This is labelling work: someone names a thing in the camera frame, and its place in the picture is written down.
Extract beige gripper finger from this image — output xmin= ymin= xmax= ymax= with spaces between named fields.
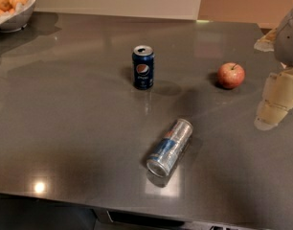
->
xmin=254 ymin=28 xmax=277 ymax=52
xmin=254 ymin=68 xmax=293 ymax=131

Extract blue pepsi can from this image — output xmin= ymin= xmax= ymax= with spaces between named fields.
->
xmin=132 ymin=45 xmax=155 ymax=90

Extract white fruit bowl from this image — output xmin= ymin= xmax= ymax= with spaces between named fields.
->
xmin=0 ymin=0 xmax=36 ymax=32

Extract orange fruit middle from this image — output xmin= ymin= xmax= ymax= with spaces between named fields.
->
xmin=10 ymin=0 xmax=28 ymax=9

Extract red apple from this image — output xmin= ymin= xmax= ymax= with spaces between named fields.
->
xmin=216 ymin=62 xmax=245 ymax=89

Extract silver blue redbull can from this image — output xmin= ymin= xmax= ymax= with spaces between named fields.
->
xmin=146 ymin=119 xmax=193 ymax=177

